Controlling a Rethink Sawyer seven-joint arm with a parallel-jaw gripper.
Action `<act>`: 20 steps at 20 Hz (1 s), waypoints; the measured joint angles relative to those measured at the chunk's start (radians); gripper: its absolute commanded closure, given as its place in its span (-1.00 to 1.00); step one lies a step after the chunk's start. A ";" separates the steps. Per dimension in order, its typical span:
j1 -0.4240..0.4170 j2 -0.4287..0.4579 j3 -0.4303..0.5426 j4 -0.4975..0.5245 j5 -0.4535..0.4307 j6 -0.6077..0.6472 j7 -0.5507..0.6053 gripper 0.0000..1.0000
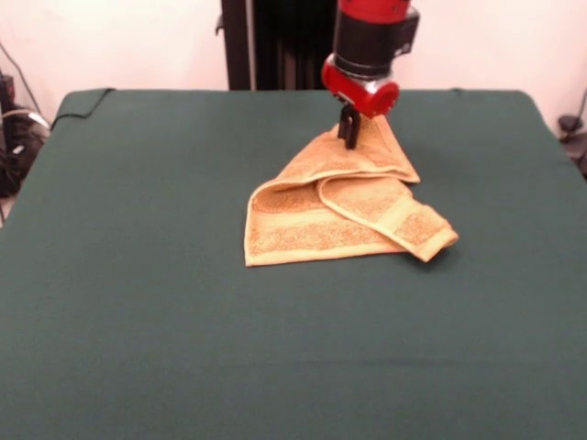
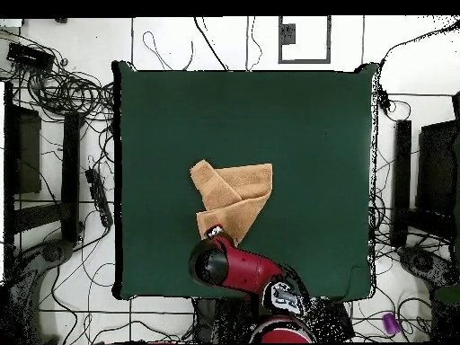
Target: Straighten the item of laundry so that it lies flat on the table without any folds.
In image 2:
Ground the grey square floor frame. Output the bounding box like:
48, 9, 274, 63
278, 15, 332, 65

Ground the long black cable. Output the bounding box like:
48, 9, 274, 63
378, 19, 460, 70

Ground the black cable tangle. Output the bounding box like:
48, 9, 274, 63
0, 28, 116, 124

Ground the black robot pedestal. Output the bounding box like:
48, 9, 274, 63
192, 297, 260, 344

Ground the purple plastic object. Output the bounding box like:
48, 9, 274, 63
382, 312, 401, 336

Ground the dark green table cloth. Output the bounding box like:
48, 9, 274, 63
111, 59, 378, 303

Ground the orange terry towel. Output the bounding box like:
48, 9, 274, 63
189, 158, 274, 247

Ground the thick black cable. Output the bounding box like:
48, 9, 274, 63
193, 15, 232, 72

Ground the thin black looped cable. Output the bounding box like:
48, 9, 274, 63
142, 31, 195, 72

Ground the black upright stand post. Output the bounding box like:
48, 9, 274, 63
390, 119, 413, 248
60, 111, 82, 243

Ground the small dark grey plate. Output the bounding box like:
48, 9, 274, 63
279, 22, 296, 45

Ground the dark flat panel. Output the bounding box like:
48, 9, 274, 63
415, 119, 460, 217
4, 102, 43, 195

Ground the black power strip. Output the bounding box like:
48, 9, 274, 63
84, 167, 114, 228

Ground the black rectangular device box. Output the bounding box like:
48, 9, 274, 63
6, 41, 56, 72

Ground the dark grey stand foot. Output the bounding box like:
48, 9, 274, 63
40, 238, 75, 264
396, 245, 459, 289

